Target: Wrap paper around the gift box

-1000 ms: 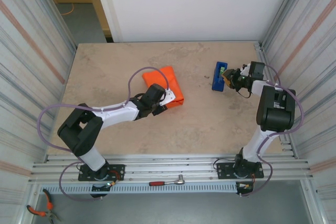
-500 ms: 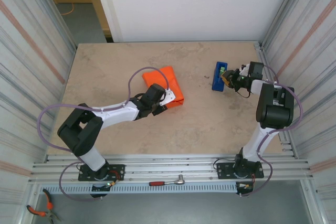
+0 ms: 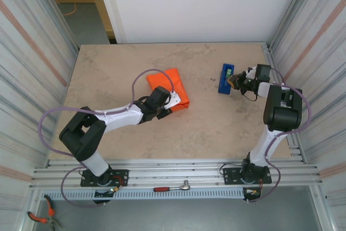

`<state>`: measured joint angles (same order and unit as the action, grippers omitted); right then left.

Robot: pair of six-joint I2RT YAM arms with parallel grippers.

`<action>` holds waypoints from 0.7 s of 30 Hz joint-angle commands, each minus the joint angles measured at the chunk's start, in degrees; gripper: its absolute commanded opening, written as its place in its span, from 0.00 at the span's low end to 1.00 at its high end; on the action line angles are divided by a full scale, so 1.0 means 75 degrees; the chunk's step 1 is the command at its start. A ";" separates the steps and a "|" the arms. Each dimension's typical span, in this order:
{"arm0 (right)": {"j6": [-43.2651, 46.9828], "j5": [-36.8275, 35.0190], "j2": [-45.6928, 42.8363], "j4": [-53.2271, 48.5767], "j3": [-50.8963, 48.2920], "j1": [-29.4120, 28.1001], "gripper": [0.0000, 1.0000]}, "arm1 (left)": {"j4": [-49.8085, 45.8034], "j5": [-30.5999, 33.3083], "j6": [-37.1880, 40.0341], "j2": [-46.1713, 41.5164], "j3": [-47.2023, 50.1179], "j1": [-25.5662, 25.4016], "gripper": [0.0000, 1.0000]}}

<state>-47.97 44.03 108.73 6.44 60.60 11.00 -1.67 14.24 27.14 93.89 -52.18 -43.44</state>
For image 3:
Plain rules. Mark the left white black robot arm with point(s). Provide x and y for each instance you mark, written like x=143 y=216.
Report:
x=81 y=133

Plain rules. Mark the blue tape dispenser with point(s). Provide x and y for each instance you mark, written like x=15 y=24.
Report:
x=223 y=85

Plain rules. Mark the orange cloth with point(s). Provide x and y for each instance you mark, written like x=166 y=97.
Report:
x=162 y=79

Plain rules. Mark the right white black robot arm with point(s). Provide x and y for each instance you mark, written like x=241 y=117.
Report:
x=283 y=112

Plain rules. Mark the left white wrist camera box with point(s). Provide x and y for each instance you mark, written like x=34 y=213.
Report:
x=173 y=100

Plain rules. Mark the black under-rail bracket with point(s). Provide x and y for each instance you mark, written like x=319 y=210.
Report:
x=250 y=193
x=101 y=193

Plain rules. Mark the green tape roll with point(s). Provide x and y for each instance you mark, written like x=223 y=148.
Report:
x=228 y=72

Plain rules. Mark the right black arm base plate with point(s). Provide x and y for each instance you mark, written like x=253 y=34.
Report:
x=229 y=175

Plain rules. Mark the aluminium rail frame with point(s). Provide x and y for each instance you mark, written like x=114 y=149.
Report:
x=173 y=167

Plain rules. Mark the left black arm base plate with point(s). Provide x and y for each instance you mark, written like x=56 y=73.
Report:
x=121 y=174

